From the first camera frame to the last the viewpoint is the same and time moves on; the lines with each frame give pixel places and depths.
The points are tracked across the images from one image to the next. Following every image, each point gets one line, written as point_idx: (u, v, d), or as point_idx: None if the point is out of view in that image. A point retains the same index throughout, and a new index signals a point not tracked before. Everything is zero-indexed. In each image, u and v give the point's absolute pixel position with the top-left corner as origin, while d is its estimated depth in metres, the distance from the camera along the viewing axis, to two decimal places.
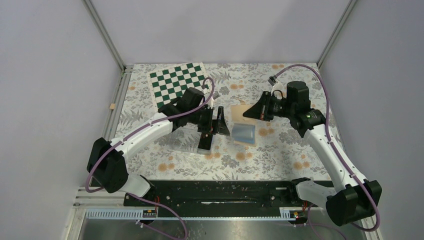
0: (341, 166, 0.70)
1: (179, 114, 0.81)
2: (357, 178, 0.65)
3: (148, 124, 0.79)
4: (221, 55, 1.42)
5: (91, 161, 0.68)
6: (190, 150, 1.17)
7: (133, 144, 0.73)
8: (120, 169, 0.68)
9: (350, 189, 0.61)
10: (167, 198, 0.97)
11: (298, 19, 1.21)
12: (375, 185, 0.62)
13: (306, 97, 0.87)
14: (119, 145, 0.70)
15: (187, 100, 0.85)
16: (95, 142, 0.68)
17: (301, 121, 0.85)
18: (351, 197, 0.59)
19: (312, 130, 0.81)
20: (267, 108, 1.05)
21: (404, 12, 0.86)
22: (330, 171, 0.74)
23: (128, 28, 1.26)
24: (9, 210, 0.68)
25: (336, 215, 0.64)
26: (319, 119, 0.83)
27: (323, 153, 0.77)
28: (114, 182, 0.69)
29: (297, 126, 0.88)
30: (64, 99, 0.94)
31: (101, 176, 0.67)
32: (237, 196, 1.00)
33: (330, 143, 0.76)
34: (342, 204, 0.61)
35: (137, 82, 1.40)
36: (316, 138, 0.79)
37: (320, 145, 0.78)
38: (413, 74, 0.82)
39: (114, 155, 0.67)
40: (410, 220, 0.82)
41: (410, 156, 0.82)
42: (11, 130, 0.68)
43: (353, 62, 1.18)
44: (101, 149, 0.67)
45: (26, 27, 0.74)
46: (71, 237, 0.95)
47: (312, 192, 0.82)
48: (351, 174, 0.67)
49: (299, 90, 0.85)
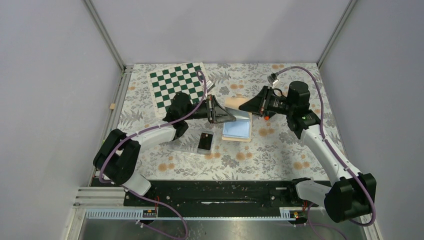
0: (335, 161, 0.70)
1: (177, 119, 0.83)
2: (350, 170, 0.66)
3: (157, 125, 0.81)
4: (221, 55, 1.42)
5: (102, 150, 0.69)
6: (191, 150, 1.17)
7: (146, 138, 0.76)
8: (132, 161, 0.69)
9: (345, 182, 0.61)
10: (167, 198, 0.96)
11: (299, 19, 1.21)
12: (369, 178, 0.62)
13: (306, 99, 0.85)
14: (134, 137, 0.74)
15: (177, 110, 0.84)
16: (110, 134, 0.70)
17: (298, 122, 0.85)
18: (346, 190, 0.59)
19: (308, 129, 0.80)
20: (267, 102, 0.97)
21: (404, 12, 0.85)
22: (326, 166, 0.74)
23: (128, 28, 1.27)
24: (9, 209, 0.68)
25: (334, 212, 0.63)
26: (314, 120, 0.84)
27: (318, 150, 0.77)
28: (123, 174, 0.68)
29: (293, 128, 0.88)
30: (64, 99, 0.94)
31: (111, 167, 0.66)
32: (237, 196, 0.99)
33: (324, 140, 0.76)
34: (338, 198, 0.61)
35: (137, 82, 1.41)
36: (311, 136, 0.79)
37: (315, 143, 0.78)
38: (412, 74, 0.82)
39: (130, 144, 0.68)
40: (411, 221, 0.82)
41: (411, 157, 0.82)
42: (10, 130, 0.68)
43: (353, 62, 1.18)
44: (116, 139, 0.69)
45: (27, 28, 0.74)
46: (71, 237, 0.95)
47: (311, 190, 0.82)
48: (345, 167, 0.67)
49: (301, 93, 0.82)
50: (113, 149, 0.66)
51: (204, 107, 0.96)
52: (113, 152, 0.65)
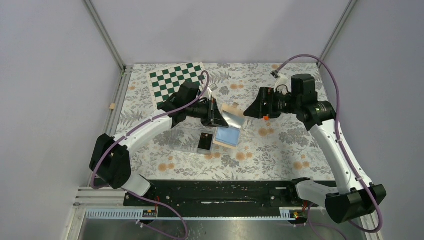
0: (347, 169, 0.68)
1: (176, 109, 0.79)
2: (363, 181, 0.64)
3: (149, 120, 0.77)
4: (221, 55, 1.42)
5: (94, 157, 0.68)
6: (191, 150, 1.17)
7: (136, 139, 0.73)
8: (125, 164, 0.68)
9: (355, 193, 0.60)
10: (167, 198, 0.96)
11: (299, 19, 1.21)
12: (380, 190, 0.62)
13: (312, 88, 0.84)
14: (123, 140, 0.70)
15: (183, 95, 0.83)
16: (98, 139, 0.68)
17: (309, 113, 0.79)
18: (356, 201, 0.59)
19: (321, 126, 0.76)
20: (272, 105, 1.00)
21: (405, 12, 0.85)
22: (335, 170, 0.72)
23: (128, 28, 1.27)
24: (9, 208, 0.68)
25: (336, 215, 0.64)
26: (328, 112, 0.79)
27: (330, 152, 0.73)
28: (119, 177, 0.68)
29: (304, 119, 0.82)
30: (64, 99, 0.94)
31: (105, 173, 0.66)
32: (237, 196, 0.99)
33: (339, 142, 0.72)
34: (344, 206, 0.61)
35: (136, 82, 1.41)
36: (324, 135, 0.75)
37: (326, 143, 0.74)
38: (412, 74, 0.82)
39: (118, 150, 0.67)
40: (412, 221, 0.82)
41: (411, 156, 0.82)
42: (10, 130, 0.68)
43: (353, 62, 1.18)
44: (104, 145, 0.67)
45: (27, 28, 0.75)
46: (71, 237, 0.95)
47: (311, 190, 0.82)
48: (357, 177, 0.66)
49: (305, 81, 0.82)
50: (103, 155, 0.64)
51: (206, 108, 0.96)
52: (104, 158, 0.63)
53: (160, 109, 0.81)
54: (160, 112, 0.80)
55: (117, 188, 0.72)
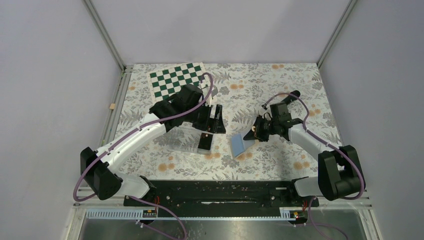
0: (317, 141, 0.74)
1: (172, 116, 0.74)
2: (331, 144, 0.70)
3: (136, 129, 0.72)
4: (221, 55, 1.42)
5: (83, 169, 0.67)
6: (191, 150, 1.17)
7: (120, 153, 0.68)
8: (109, 179, 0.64)
9: (327, 154, 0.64)
10: (167, 198, 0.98)
11: (298, 19, 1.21)
12: (350, 149, 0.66)
13: (287, 110, 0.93)
14: (105, 155, 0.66)
15: (183, 98, 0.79)
16: (83, 152, 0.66)
17: (284, 126, 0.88)
18: (329, 159, 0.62)
19: (292, 127, 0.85)
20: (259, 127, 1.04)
21: (404, 13, 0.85)
22: (312, 152, 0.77)
23: (128, 28, 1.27)
24: (9, 207, 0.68)
25: (327, 188, 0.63)
26: (297, 121, 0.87)
27: (302, 139, 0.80)
28: (106, 190, 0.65)
29: (281, 133, 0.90)
30: (64, 100, 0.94)
31: (93, 185, 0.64)
32: (237, 196, 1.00)
33: (307, 131, 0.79)
34: (324, 169, 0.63)
35: (137, 82, 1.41)
36: (296, 131, 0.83)
37: (299, 135, 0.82)
38: (412, 75, 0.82)
39: (99, 167, 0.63)
40: (411, 222, 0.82)
41: (410, 157, 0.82)
42: (10, 130, 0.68)
43: (352, 63, 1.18)
44: (87, 160, 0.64)
45: (26, 29, 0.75)
46: (71, 237, 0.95)
47: (306, 185, 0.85)
48: (326, 143, 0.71)
49: (278, 104, 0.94)
50: (85, 170, 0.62)
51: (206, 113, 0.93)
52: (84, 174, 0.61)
53: (152, 113, 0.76)
54: (152, 117, 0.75)
55: (112, 195, 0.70)
